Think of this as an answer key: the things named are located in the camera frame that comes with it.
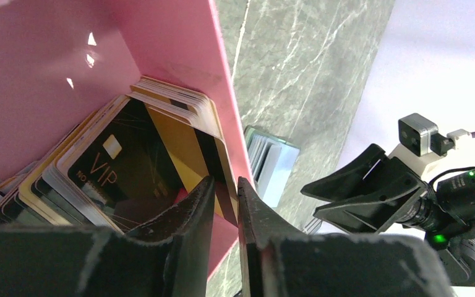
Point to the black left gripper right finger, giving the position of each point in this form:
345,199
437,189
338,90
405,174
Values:
278,259

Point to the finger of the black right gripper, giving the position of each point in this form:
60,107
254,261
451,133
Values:
375,212
372,177

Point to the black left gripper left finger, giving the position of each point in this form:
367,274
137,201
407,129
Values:
166,256

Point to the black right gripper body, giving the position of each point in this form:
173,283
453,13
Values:
448,219

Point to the mint green card holder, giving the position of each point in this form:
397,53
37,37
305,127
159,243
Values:
272,160

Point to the gold card with black stripe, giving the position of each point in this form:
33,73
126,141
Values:
192,135

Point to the black VIP card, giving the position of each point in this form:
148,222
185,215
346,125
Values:
126,170

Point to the card stack in box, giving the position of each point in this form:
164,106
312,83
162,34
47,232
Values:
44,195

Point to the pink card box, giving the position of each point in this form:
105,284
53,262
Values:
61,60

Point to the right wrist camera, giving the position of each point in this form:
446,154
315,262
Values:
425,150

